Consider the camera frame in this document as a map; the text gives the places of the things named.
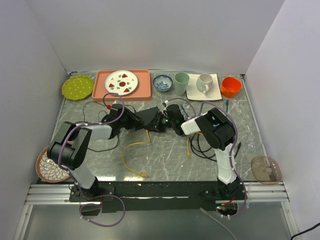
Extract black power adapter brick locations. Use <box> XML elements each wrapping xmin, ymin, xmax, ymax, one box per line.
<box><xmin>101</xmin><ymin>114</ymin><xmax>113</xmax><ymax>123</ymax></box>

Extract brown petal pattern plate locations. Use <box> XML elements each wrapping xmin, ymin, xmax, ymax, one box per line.
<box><xmin>35</xmin><ymin>146</ymin><xmax>70</xmax><ymax>183</ymax></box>

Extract white watermelon pattern plate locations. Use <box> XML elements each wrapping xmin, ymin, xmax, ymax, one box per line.
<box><xmin>104</xmin><ymin>70</ymin><xmax>139</xmax><ymax>96</ymax></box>

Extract white ceramic mug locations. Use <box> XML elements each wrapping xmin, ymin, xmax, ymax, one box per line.
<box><xmin>196</xmin><ymin>73</ymin><xmax>213</xmax><ymax>95</ymax></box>

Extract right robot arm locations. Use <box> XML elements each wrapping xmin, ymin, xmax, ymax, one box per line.
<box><xmin>145</xmin><ymin>104</ymin><xmax>240</xmax><ymax>200</ymax></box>

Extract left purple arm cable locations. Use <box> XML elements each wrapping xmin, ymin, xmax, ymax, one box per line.
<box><xmin>57</xmin><ymin>92</ymin><xmax>126</xmax><ymax>228</ymax></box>

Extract green dotted plate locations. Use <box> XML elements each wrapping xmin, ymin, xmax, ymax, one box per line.
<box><xmin>61</xmin><ymin>75</ymin><xmax>94</xmax><ymax>101</ymax></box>

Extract orange plastic bowl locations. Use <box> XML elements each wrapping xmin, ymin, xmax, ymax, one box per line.
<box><xmin>220</xmin><ymin>76</ymin><xmax>242</xmax><ymax>98</ymax></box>

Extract pale green cup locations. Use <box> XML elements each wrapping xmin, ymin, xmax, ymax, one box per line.
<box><xmin>173</xmin><ymin>72</ymin><xmax>190</xmax><ymax>96</ymax></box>

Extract yellow ethernet cable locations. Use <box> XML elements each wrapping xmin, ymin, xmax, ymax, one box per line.
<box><xmin>186</xmin><ymin>132</ymin><xmax>205</xmax><ymax>158</ymax></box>
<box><xmin>121</xmin><ymin>129</ymin><xmax>151</xmax><ymax>179</ymax></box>

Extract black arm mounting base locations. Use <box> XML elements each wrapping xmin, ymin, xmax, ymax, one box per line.
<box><xmin>69</xmin><ymin>180</ymin><xmax>245</xmax><ymax>213</ymax></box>

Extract transparent brown oval dish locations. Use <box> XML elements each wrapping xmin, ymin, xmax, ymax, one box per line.
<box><xmin>251</xmin><ymin>156</ymin><xmax>283</xmax><ymax>185</ymax></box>

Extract white square plate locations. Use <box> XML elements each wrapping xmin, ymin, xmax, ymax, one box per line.
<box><xmin>186</xmin><ymin>73</ymin><xmax>222</xmax><ymax>101</ymax></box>

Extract aluminium frame rail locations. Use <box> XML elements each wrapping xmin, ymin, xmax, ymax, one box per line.
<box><xmin>24</xmin><ymin>182</ymin><xmax>289</xmax><ymax>205</ymax></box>

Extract black cord bottom right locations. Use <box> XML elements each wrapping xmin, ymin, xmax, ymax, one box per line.
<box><xmin>291</xmin><ymin>223</ymin><xmax>320</xmax><ymax>240</ymax></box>

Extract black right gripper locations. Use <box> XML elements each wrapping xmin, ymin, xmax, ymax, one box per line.
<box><xmin>144</xmin><ymin>111</ymin><xmax>176</xmax><ymax>133</ymax></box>

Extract thin black power cord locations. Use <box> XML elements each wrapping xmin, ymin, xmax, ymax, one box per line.
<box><xmin>82</xmin><ymin>101</ymin><xmax>138</xmax><ymax>152</ymax></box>

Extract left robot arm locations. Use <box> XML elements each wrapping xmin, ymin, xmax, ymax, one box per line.
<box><xmin>47</xmin><ymin>103</ymin><xmax>144</xmax><ymax>201</ymax></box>

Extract white loose cable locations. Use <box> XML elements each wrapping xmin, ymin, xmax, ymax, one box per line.
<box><xmin>199</xmin><ymin>207</ymin><xmax>238</xmax><ymax>240</ymax></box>

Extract blue white patterned bowl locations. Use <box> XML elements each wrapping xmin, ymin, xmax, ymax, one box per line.
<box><xmin>152</xmin><ymin>74</ymin><xmax>173</xmax><ymax>92</ymax></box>

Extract black network switch box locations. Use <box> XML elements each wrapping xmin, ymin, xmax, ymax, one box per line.
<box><xmin>134</xmin><ymin>106</ymin><xmax>159</xmax><ymax>132</ymax></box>

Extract pink plastic tray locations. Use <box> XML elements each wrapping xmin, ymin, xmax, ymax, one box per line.
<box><xmin>91</xmin><ymin>69</ymin><xmax>152</xmax><ymax>103</ymax></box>

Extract blue ethernet cable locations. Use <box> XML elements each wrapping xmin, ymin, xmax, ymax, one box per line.
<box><xmin>179</xmin><ymin>100</ymin><xmax>231</xmax><ymax>128</ymax></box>

